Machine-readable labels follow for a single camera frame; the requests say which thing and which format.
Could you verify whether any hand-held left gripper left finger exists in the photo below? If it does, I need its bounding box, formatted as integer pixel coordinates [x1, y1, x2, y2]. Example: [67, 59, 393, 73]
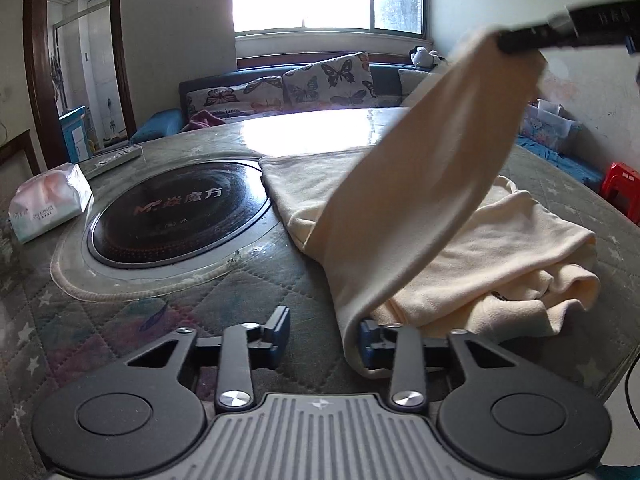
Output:
[122, 305, 292, 413]

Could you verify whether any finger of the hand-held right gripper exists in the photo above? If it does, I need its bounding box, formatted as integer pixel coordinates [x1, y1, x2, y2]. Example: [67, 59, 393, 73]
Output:
[497, 2, 633, 56]

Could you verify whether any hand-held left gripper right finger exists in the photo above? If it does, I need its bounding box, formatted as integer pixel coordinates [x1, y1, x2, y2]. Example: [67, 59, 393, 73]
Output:
[360, 319, 521, 413]

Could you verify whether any cream garment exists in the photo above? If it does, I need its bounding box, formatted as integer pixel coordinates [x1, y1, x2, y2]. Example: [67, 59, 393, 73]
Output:
[260, 30, 601, 379]

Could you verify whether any clear plastic storage box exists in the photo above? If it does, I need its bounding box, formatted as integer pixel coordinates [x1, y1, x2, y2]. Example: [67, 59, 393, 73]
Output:
[522, 98, 584, 154]

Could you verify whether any panda plush toy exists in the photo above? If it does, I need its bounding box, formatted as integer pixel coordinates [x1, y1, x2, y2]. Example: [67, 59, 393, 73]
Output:
[410, 46, 452, 69]

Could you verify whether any grey cushion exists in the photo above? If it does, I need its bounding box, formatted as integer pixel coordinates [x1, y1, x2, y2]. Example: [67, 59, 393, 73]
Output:
[398, 67, 437, 109]

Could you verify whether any round black induction cooker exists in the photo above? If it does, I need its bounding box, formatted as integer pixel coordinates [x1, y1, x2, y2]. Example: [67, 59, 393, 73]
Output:
[86, 161, 274, 269]

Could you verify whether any red plastic stool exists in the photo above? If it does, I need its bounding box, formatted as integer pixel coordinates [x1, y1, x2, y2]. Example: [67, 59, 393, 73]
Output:
[599, 161, 640, 219]

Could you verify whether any large butterfly print cushion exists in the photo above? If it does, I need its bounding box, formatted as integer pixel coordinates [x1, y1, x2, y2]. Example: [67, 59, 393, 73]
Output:
[282, 51, 377, 109]

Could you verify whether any pink cloth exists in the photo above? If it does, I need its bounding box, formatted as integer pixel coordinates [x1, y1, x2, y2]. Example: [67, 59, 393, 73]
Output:
[186, 109, 227, 132]

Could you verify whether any blue corner sofa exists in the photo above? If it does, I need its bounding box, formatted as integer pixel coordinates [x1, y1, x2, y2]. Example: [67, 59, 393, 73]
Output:
[129, 50, 607, 192]

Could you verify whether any grey remote control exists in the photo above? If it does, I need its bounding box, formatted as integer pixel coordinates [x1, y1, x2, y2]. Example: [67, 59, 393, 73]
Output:
[79, 144, 144, 179]

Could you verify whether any pink white tissue pack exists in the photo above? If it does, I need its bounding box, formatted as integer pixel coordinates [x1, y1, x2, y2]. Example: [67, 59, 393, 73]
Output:
[9, 162, 94, 244]

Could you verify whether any blue cabinet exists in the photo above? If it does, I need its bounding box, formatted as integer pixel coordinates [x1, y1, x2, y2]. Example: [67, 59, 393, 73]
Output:
[59, 105, 94, 162]

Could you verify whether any brown wooden frame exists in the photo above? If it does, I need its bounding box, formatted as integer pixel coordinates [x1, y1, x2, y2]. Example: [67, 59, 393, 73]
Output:
[0, 129, 42, 182]

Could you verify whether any dark wooden door frame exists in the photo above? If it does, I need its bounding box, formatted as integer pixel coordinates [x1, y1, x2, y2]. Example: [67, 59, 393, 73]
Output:
[22, 0, 137, 172]

